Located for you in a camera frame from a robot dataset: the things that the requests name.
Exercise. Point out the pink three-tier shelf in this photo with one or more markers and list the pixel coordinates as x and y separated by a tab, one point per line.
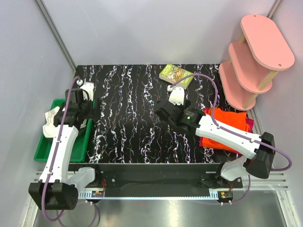
255	59

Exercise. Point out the magenta folded t-shirt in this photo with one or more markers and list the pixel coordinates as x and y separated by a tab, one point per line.
238	120

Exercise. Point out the white and green t-shirt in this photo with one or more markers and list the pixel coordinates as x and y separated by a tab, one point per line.
50	121

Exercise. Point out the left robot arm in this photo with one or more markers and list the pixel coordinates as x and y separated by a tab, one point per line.
55	190

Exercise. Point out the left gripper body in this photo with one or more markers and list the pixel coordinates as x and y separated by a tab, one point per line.
90	112

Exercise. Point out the green paperback book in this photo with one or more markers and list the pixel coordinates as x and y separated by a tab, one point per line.
172	74

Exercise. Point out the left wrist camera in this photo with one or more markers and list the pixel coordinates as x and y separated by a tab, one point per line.
88	89

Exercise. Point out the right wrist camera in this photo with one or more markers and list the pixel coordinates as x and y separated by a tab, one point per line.
177	95

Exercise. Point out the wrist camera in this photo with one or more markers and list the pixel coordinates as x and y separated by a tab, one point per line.
177	95
88	89

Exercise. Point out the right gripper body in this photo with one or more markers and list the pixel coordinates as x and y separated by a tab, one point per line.
187	104

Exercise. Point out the green plastic tray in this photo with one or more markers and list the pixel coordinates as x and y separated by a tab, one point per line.
73	145

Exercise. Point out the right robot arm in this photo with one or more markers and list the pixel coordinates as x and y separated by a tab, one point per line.
257	150

